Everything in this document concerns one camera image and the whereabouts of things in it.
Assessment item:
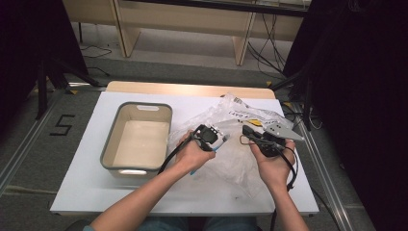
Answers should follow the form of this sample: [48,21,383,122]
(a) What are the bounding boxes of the right hand-held gripper cable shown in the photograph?
[270,145,299,231]

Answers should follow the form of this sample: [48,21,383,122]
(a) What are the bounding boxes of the thin black floor cable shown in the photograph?
[80,43,114,77]

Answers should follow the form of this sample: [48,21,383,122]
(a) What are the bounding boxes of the person's right leg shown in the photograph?
[203,217,258,231]

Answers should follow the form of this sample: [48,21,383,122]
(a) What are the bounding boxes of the hand-held gripper cable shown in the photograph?
[158,129,196,176]
[270,145,299,231]

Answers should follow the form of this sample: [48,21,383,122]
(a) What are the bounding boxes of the black stand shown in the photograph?
[34,57,100,121]
[268,68,314,133]

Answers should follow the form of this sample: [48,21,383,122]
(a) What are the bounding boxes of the clear plastic bag yellow face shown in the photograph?
[166,92,294,200]

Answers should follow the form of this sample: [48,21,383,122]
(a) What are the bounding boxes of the person's left leg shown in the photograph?
[138,217,191,231]

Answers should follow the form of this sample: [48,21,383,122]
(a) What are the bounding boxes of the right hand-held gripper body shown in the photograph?
[253,123,305,158]

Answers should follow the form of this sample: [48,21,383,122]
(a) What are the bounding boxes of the light wooden desk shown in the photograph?
[62,0,312,66]

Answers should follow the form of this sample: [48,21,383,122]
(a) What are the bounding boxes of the left hand-held gripper cable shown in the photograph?
[158,129,196,176]

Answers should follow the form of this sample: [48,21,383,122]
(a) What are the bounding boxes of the dark curtain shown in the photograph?
[0,0,89,136]
[282,0,408,231]

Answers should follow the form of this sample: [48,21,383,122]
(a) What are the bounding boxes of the white board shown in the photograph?
[50,90,320,216]

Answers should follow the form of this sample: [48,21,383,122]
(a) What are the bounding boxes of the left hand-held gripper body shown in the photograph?
[191,124,223,152]

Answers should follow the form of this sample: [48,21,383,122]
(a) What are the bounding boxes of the person's left hand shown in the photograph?
[174,132,217,176]

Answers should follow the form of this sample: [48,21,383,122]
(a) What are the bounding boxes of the metal floor rail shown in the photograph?
[290,102,357,231]
[0,90,70,196]

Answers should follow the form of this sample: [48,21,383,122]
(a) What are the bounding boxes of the person's right hand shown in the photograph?
[249,139,297,193]

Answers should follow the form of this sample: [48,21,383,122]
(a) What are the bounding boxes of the bundle of black cables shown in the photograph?
[246,13,288,76]

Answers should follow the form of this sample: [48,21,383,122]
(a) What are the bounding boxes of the beige bin grey rim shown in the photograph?
[100,101,173,181]

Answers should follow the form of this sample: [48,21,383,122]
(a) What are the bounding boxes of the black cables beside table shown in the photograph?
[282,101,322,131]

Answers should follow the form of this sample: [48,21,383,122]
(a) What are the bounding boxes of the person's leg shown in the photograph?
[203,217,258,231]
[138,217,191,231]

